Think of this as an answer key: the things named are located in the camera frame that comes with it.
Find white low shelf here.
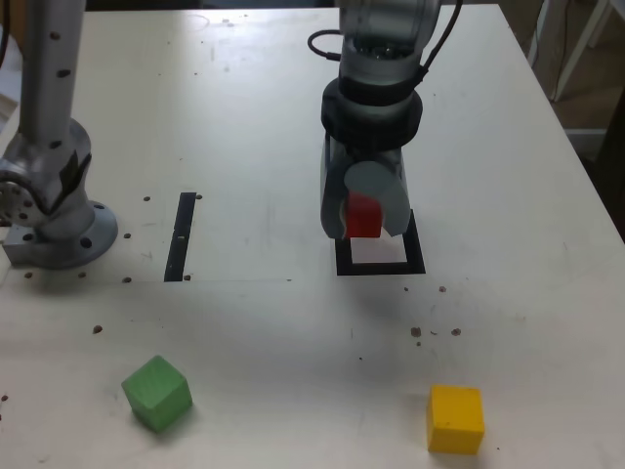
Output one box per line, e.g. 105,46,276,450
564,126,609,158

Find black tape strip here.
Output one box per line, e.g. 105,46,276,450
163,192,197,283

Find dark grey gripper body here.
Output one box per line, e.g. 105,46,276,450
330,138,407,186

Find white metal frame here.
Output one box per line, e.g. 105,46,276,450
525,0,625,104

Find black tape square outline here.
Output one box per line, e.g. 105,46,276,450
333,208,427,277

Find red cube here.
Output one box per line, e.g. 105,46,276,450
344,191,384,240

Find dark furniture piece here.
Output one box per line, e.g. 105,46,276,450
592,81,625,197

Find green cube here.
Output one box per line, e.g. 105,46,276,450
120,355,194,434

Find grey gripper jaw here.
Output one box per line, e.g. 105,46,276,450
318,135,352,241
343,159,410,239

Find yellow cube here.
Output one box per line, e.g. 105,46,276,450
426,384,486,455

